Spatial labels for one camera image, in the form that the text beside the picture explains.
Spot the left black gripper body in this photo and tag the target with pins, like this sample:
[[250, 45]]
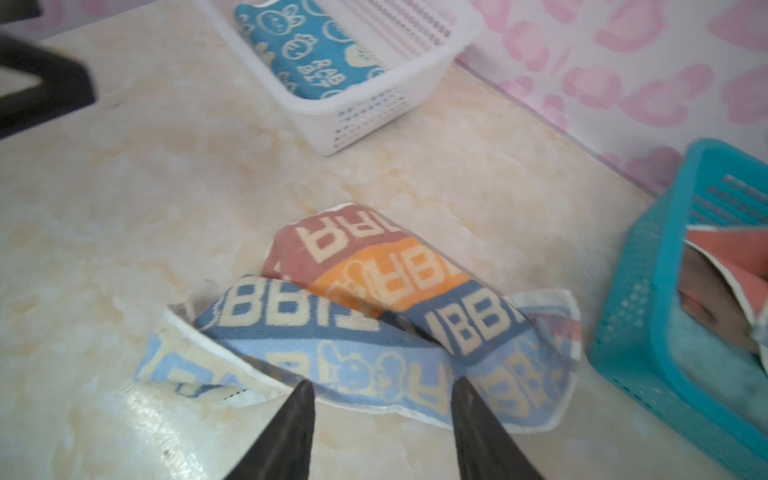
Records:
[[64, 85]]

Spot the teal plastic basket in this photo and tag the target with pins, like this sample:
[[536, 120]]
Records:
[[717, 185]]

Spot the red brown towel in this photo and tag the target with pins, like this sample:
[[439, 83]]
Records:
[[723, 284]]

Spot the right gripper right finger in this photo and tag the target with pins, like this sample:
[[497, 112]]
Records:
[[485, 450]]

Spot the blue bunny pattern towel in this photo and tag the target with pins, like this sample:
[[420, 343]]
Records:
[[305, 48]]

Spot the striped rabbit letter towel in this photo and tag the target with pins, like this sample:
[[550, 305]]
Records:
[[379, 321]]

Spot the white plastic basket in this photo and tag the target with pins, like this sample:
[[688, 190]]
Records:
[[414, 41]]

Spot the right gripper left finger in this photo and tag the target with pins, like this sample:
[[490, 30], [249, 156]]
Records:
[[283, 449]]

